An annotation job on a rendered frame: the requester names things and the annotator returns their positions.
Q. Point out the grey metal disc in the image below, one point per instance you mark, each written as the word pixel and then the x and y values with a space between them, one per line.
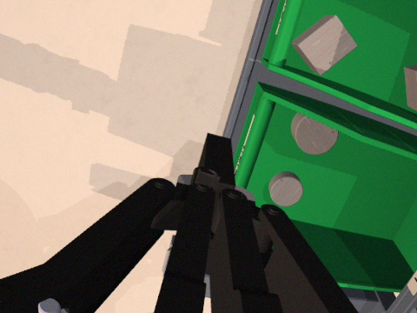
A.
pixel 311 136
pixel 285 188

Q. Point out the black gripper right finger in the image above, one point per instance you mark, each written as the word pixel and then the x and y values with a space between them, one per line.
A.
pixel 238 265

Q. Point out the green open-front bin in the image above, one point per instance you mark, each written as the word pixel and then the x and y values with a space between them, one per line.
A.
pixel 372 75
pixel 358 210

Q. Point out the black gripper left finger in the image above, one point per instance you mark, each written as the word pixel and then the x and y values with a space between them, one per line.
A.
pixel 83 274

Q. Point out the grey storage shelf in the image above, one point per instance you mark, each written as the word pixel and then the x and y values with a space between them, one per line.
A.
pixel 253 71

